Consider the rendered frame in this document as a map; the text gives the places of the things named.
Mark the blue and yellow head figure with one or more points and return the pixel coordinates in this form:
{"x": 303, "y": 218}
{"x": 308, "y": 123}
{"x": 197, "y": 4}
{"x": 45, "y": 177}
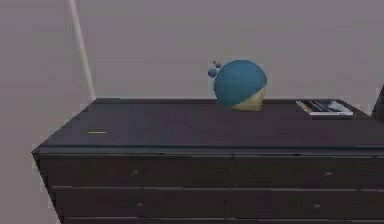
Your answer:
{"x": 238, "y": 83}

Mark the dark chest of drawers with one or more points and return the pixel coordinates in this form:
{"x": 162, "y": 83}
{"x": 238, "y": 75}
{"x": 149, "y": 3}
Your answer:
{"x": 186, "y": 180}

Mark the white book with dark cover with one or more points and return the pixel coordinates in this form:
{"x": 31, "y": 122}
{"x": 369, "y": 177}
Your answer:
{"x": 325, "y": 108}

